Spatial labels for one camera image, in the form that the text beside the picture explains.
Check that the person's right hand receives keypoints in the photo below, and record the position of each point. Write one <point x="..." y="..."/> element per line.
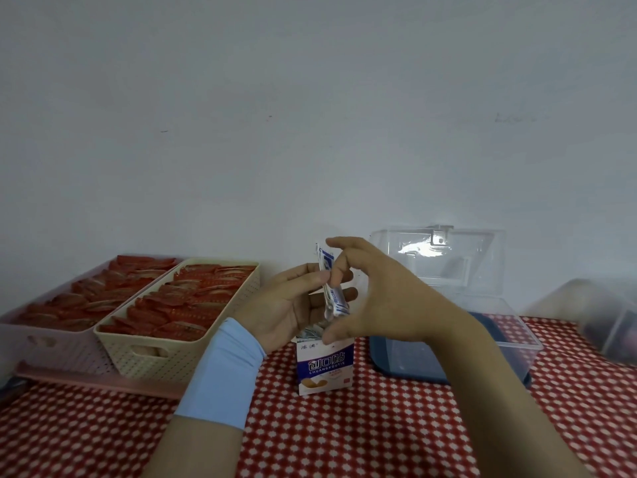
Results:
<point x="398" y="308"/>

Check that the person's left hand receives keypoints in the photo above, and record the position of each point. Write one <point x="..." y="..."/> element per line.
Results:
<point x="278" y="308"/>

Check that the pile of bandage strips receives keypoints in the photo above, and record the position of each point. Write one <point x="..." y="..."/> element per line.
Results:
<point x="311" y="333"/>

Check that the clear storage box blue base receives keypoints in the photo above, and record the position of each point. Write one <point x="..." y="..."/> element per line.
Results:
<point x="398" y="358"/>

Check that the bundle of bandage wrappers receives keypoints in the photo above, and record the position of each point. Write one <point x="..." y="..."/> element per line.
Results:
<point x="324" y="259"/>

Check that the blue white cardboard box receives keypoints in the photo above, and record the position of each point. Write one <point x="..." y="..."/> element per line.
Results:
<point x="323" y="373"/>

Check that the person's left forearm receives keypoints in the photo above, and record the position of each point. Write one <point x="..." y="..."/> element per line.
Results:
<point x="194" y="453"/>

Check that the person's right forearm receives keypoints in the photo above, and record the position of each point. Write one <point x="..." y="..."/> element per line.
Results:
<point x="507" y="413"/>

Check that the pile of red packets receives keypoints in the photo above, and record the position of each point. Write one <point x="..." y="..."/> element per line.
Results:
<point x="94" y="293"/>
<point x="184" y="303"/>

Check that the cream perforated plastic basket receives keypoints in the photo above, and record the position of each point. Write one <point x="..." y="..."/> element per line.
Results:
<point x="159" y="358"/>

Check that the red white checked tablecloth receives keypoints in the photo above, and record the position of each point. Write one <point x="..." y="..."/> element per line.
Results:
<point x="358" y="433"/>

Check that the pink plastic tray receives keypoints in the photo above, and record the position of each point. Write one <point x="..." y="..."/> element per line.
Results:
<point x="99" y="382"/>

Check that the clear plastic container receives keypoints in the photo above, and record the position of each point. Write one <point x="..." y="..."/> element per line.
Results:
<point x="597" y="318"/>

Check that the pink perforated plastic basket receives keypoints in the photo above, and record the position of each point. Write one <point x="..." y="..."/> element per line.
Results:
<point x="55" y="350"/>

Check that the dark grey object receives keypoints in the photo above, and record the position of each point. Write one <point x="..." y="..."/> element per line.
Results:
<point x="11" y="390"/>

